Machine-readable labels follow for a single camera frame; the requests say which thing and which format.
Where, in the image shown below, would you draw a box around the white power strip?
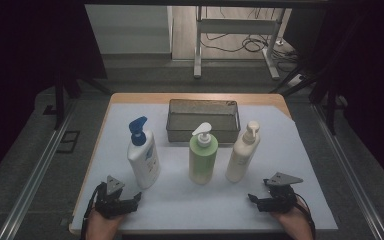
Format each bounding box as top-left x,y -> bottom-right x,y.
286,74 -> 306,88

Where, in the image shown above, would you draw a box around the black metal stand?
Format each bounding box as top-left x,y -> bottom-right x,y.
53,66 -> 113,131
269,59 -> 340,136

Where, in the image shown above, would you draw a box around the green bottle with white pump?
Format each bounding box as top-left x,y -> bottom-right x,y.
188,121 -> 219,185

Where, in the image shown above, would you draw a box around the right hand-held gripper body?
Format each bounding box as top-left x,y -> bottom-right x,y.
265,171 -> 304,214

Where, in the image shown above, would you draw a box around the grey metal mesh basket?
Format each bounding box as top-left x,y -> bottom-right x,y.
165,98 -> 242,144

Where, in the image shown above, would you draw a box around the black overhead bar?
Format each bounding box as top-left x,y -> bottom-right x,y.
83,0 -> 331,10

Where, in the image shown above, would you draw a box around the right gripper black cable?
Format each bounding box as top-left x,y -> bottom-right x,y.
294,193 -> 317,240

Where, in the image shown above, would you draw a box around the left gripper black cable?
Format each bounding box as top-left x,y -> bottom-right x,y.
79,183 -> 104,240

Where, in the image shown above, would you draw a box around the black floor cables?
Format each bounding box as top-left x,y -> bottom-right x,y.
201,6 -> 302,73

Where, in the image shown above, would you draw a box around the white panel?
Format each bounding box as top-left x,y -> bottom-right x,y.
84,4 -> 174,56

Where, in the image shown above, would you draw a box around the white metal desk frame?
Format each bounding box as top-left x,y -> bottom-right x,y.
193,5 -> 288,81

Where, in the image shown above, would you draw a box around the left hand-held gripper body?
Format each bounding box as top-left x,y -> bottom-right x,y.
94,174 -> 128,220

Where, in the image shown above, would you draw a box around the white table sheet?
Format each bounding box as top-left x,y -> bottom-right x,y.
70,102 -> 339,233

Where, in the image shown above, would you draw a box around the person's right hand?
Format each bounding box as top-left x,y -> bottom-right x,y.
269,198 -> 315,240

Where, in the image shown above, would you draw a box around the person's left hand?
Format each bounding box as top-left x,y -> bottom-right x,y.
85,208 -> 128,240

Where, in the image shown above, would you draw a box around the white bottle with blue pump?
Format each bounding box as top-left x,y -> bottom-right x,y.
127,115 -> 162,190

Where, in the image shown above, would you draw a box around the cream pump bottle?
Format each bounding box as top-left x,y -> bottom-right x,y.
225,120 -> 262,184

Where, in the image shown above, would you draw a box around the aluminium rail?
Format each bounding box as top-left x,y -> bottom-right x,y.
311,103 -> 384,240
0,99 -> 78,240

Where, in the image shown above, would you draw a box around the dark curtain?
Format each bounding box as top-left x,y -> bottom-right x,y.
0,0 -> 108,191
283,0 -> 384,194

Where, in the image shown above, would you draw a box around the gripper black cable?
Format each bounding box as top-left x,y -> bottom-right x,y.
79,183 -> 104,240
294,193 -> 317,240

